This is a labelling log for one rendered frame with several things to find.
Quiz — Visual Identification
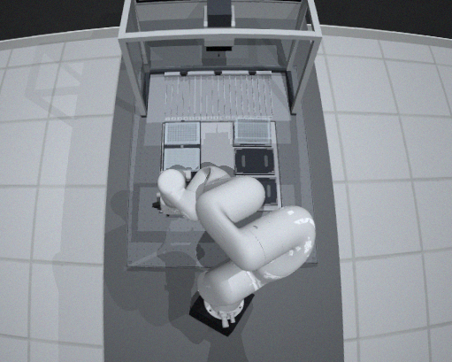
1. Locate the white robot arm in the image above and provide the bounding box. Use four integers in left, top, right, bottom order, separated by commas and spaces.
157, 166, 316, 327

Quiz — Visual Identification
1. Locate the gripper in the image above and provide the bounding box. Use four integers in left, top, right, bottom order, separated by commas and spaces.
152, 197, 180, 216

